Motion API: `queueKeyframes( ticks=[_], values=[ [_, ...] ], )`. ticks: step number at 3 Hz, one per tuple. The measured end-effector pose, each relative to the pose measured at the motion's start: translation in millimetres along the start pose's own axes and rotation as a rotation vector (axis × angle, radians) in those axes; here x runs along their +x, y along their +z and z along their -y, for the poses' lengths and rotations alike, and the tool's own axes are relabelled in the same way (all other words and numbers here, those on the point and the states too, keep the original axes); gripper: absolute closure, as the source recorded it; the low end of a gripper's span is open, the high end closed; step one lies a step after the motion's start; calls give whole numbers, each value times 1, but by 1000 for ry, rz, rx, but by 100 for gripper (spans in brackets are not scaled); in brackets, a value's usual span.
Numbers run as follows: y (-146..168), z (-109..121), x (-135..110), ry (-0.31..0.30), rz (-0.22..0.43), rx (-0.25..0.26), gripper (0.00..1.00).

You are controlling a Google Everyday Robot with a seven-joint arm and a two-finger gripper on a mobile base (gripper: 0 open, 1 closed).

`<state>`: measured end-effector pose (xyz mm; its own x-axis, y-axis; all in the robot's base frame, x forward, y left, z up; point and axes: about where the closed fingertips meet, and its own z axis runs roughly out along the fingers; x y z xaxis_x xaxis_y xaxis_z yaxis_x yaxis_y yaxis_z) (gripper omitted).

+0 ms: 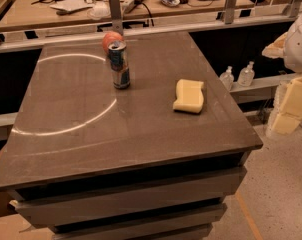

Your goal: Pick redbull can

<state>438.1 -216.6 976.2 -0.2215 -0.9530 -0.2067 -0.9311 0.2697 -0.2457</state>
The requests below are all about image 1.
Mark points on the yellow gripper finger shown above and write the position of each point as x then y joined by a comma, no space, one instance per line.
276,49

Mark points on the redbull can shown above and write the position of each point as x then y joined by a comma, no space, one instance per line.
119,64

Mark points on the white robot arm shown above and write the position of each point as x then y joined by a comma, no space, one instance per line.
288,47

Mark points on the clear bottle right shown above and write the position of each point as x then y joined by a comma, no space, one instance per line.
246,75

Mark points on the clear bottle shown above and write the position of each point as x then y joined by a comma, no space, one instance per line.
227,78
246,75

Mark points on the clear bottle left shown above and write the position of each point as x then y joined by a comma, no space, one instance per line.
227,78

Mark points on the yellow foam blocks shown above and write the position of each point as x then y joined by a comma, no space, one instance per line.
286,115

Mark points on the yellow sponge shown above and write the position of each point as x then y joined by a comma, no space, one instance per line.
189,96

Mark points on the orange ball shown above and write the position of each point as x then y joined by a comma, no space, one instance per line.
110,37

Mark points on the white papers on desk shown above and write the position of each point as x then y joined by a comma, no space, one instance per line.
71,5

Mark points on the grey drawer cabinet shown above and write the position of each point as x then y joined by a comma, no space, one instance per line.
91,162

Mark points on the metal frame rail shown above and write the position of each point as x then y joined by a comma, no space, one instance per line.
11,41

